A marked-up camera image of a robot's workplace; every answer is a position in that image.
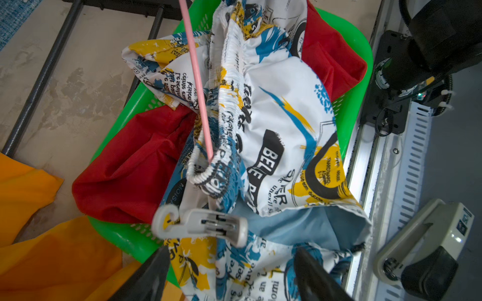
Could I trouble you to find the orange shorts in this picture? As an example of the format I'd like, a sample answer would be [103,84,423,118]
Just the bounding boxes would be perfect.
[0,152,185,301]

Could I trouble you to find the grey clothespin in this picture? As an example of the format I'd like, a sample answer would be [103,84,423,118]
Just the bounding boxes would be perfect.
[151,204,248,248]

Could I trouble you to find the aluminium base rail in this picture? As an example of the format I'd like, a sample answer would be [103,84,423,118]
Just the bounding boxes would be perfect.
[342,0,482,301]

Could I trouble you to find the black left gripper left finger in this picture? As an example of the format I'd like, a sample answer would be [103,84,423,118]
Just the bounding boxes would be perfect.
[109,247,170,301]

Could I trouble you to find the green plastic basket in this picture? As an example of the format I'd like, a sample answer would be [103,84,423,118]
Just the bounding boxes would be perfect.
[72,1,371,292]

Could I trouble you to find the white blue patterned shorts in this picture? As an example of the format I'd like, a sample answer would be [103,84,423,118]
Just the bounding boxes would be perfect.
[121,0,373,301]

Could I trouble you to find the black clothes rack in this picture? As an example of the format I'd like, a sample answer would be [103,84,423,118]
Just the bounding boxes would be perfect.
[1,0,197,158]

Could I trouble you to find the pink wire hanger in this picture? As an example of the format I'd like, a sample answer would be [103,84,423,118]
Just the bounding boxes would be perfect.
[178,0,214,162]

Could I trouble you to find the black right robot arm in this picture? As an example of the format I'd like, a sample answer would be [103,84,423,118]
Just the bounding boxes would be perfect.
[375,0,481,92]

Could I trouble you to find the red shorts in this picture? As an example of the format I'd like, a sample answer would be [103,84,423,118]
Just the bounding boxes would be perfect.
[72,5,373,224]

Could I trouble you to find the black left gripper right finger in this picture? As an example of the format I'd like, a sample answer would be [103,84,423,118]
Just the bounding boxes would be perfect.
[294,249,353,301]

